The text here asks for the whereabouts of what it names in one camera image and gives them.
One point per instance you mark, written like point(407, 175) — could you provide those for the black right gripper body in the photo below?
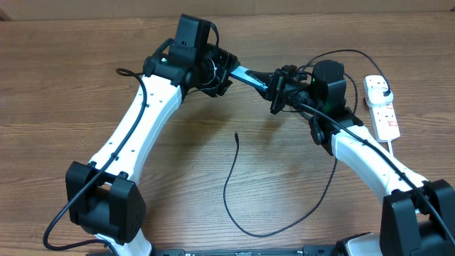
point(286, 92)

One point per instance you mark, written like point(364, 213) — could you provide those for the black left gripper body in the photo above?
point(215, 65)

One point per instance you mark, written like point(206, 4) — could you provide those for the blue Galaxy smartphone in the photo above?
point(239, 74)

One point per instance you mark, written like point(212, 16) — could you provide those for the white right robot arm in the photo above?
point(417, 214)

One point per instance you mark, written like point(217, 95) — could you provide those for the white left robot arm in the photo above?
point(103, 195)

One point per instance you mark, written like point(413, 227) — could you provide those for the white charger plug adapter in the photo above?
point(375, 96)

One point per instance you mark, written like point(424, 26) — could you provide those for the white power strip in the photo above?
point(384, 119)

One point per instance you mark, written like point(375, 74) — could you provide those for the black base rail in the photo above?
point(307, 250)

